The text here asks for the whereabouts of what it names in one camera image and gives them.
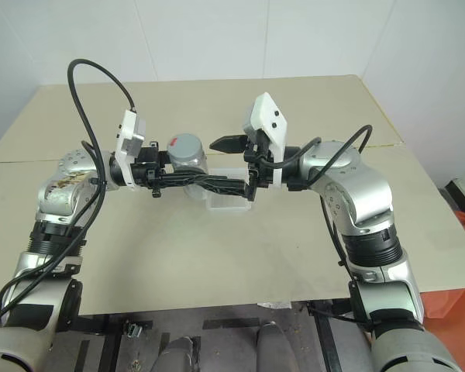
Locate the black table frame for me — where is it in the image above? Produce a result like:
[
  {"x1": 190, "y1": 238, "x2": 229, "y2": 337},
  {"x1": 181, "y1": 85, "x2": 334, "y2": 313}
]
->
[{"x1": 75, "y1": 298, "x2": 357, "y2": 372}]

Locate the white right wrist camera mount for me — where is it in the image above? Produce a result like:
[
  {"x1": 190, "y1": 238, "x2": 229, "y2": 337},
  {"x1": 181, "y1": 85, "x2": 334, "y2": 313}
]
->
[{"x1": 242, "y1": 92, "x2": 290, "y2": 190}]

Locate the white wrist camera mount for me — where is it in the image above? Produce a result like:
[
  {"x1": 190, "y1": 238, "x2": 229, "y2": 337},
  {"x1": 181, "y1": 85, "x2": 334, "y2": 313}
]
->
[
  {"x1": 114, "y1": 109, "x2": 147, "y2": 191},
  {"x1": 242, "y1": 92, "x2": 290, "y2": 190}
]

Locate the small metal clamp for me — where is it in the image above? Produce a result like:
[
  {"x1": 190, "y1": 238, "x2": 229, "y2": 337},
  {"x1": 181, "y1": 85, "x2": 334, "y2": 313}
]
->
[{"x1": 123, "y1": 319, "x2": 154, "y2": 340}]

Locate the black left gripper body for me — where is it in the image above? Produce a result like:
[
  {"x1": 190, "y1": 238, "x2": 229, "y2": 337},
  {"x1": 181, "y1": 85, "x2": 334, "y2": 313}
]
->
[{"x1": 133, "y1": 141, "x2": 170, "y2": 199}]

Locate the grey jar lid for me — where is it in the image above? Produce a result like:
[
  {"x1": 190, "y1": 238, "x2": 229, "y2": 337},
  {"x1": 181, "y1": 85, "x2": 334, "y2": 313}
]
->
[{"x1": 167, "y1": 133, "x2": 206, "y2": 164}]

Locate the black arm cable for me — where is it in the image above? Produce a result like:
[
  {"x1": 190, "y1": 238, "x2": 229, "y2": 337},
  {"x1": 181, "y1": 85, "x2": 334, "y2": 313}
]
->
[
  {"x1": 255, "y1": 124, "x2": 374, "y2": 330},
  {"x1": 0, "y1": 58, "x2": 137, "y2": 317}
]

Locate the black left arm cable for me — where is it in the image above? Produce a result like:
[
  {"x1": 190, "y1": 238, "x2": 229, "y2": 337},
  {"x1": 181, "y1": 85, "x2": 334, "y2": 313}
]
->
[{"x1": 0, "y1": 58, "x2": 137, "y2": 317}]

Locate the clear plastic box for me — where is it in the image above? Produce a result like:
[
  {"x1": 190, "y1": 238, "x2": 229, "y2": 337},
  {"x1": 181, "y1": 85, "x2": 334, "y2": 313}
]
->
[{"x1": 204, "y1": 167, "x2": 253, "y2": 215}]

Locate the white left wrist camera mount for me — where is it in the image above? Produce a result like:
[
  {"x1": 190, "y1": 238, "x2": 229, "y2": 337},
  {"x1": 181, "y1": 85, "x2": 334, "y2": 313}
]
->
[{"x1": 114, "y1": 109, "x2": 147, "y2": 191}]

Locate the white paper scrap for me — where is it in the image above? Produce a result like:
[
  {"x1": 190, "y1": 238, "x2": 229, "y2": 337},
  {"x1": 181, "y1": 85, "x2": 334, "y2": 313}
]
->
[{"x1": 257, "y1": 300, "x2": 292, "y2": 311}]

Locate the dark grey rounded shape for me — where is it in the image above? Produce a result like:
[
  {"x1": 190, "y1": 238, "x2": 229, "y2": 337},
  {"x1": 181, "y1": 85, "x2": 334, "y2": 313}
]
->
[
  {"x1": 150, "y1": 336, "x2": 202, "y2": 372},
  {"x1": 255, "y1": 321, "x2": 292, "y2": 372}
]

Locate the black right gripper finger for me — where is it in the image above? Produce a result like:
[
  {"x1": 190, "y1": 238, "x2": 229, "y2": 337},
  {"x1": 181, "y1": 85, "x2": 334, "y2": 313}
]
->
[
  {"x1": 201, "y1": 176, "x2": 257, "y2": 203},
  {"x1": 208, "y1": 133, "x2": 250, "y2": 156}
]

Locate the clear plastic jar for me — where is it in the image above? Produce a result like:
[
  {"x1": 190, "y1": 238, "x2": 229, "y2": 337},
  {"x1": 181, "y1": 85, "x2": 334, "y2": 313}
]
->
[{"x1": 169, "y1": 149, "x2": 211, "y2": 202}]

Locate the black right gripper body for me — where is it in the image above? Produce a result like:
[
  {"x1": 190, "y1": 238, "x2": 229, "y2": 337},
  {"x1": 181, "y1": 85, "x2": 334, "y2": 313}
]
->
[{"x1": 243, "y1": 129, "x2": 276, "y2": 191}]

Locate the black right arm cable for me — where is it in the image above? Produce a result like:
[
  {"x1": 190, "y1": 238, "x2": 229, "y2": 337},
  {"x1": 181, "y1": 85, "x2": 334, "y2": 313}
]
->
[{"x1": 255, "y1": 124, "x2": 374, "y2": 330}]

